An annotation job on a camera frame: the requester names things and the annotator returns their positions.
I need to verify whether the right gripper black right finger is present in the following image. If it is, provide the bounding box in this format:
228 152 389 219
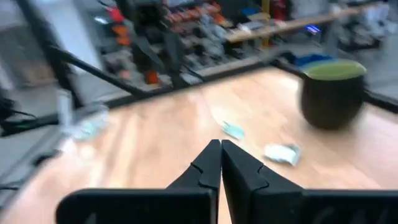
221 139 398 224

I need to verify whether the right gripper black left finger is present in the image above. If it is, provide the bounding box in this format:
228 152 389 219
55 139 221 224

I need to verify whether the blue plastic bin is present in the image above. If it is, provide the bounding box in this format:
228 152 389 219
294 53 335 68

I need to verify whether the dark cup with green inside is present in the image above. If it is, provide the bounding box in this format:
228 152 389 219
298 58 368 131

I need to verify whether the long wooden board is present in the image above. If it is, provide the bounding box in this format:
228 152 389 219
225 6 361 44

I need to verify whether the black aluminium table frame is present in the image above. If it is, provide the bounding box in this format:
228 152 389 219
15 0 398 138

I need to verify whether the yellow post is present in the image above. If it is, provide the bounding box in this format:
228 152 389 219
261 0 271 47

